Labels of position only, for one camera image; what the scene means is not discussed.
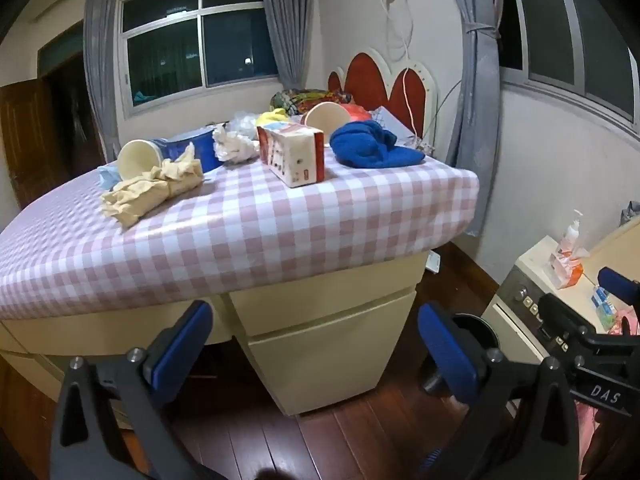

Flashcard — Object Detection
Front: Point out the light blue face mask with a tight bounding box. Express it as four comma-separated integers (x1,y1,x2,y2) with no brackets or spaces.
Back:
95,162,123,191

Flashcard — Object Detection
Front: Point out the cream bowl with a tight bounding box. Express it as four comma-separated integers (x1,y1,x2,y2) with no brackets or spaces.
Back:
117,139,166,181

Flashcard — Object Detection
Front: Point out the white tissue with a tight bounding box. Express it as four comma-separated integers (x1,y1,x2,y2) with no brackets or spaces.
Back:
212,125,261,163

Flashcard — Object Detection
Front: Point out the large sliding window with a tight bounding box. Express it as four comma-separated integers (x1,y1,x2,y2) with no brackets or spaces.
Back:
117,0,281,116

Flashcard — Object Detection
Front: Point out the red and white headboard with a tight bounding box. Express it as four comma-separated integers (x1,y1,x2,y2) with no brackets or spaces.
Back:
327,47,441,141

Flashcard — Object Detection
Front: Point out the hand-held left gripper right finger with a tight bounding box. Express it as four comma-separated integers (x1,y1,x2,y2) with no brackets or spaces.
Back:
417,302,583,480

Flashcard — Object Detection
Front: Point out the orange tissue pack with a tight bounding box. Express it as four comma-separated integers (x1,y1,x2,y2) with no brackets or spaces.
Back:
545,250,586,288

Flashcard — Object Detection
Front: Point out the red and white tissue pack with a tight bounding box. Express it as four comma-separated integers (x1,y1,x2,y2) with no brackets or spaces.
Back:
256,122,326,188

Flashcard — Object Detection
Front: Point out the clear pump bottle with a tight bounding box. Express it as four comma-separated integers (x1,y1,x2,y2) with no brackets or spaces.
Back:
560,209,586,261

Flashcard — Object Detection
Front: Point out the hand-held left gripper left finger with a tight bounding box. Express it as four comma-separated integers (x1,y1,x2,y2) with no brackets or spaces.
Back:
50,300,231,480

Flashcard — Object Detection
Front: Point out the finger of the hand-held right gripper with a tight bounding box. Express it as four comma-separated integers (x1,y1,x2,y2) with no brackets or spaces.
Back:
536,292,601,361
597,267,640,308

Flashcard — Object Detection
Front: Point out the pink printed blanket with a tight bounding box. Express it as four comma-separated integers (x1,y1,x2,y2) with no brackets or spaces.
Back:
575,305,640,480

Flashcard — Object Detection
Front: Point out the black trash bin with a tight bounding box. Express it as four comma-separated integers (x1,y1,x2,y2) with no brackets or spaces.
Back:
422,312,501,396

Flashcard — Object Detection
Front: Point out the grey framed side window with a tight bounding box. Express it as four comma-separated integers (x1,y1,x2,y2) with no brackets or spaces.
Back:
500,0,640,126

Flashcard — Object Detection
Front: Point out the cream desk with drawers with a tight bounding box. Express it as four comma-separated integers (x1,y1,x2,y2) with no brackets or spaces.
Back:
0,250,436,416

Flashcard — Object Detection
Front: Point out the small blue box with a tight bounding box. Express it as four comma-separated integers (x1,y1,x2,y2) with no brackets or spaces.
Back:
592,285,621,331

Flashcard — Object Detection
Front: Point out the brown wooden door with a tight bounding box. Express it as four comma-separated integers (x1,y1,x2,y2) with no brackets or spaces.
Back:
0,80,71,211

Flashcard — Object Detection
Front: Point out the yellow wrapper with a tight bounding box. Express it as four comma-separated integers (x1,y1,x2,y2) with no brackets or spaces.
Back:
255,107,291,126

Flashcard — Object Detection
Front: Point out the pink checked tablecloth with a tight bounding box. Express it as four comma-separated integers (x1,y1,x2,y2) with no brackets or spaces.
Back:
0,145,481,321

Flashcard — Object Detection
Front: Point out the colourful printed pillow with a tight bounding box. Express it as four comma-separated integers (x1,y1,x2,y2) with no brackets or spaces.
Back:
270,88,358,113

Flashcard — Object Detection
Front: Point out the blue towel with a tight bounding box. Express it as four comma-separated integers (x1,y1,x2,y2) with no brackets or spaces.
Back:
330,120,426,168

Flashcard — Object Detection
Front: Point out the beige cloth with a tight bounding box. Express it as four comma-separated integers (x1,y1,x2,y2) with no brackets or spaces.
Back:
100,142,206,231

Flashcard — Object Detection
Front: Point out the tied grey curtain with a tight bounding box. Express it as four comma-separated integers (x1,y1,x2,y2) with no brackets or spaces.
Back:
440,0,506,233

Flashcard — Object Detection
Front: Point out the clear plastic bag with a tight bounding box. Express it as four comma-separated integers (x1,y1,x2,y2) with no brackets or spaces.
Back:
227,110,263,133

